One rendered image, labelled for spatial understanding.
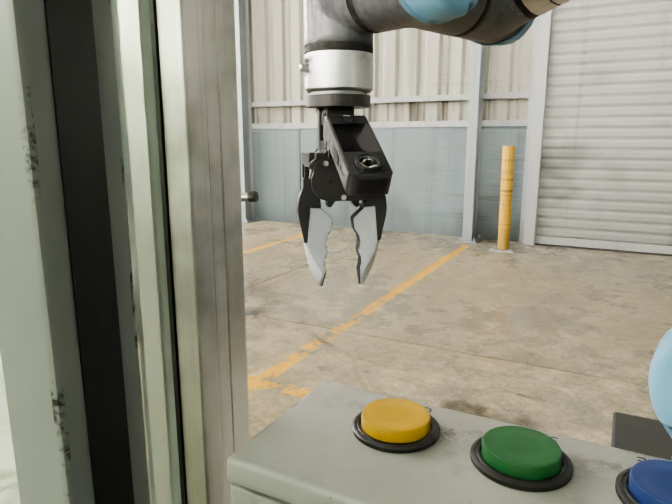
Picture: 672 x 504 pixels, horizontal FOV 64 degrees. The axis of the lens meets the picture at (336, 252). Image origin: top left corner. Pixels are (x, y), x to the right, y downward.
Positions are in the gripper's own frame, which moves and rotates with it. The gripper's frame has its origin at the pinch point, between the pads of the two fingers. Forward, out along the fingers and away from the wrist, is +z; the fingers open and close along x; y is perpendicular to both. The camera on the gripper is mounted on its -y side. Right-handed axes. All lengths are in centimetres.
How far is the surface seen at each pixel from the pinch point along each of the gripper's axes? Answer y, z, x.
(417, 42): 536, -118, -197
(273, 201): 654, 65, -47
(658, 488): -40.5, 0.3, -6.1
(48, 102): -38.6, -16.5, 18.4
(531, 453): -36.8, 0.3, -2.0
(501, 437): -35.1, 0.3, -1.2
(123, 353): -36.9, -6.7, 17.0
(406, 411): -31.4, 0.3, 2.8
